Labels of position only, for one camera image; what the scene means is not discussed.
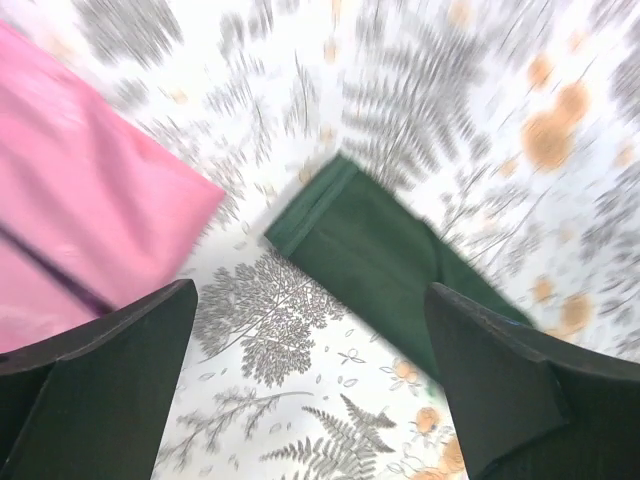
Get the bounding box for floral patterned tablecloth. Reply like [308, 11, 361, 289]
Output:
[1, 1, 639, 479]

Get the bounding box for pink cloth placemat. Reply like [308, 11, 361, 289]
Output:
[1, 25, 224, 352]

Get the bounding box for dark green cloth napkin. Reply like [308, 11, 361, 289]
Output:
[265, 156, 530, 381]

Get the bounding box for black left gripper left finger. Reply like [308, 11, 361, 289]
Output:
[1, 279, 198, 480]

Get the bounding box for purple metallic fork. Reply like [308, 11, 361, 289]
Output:
[1, 223, 114, 317]

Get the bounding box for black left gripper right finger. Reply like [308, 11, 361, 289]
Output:
[424, 284, 639, 480]

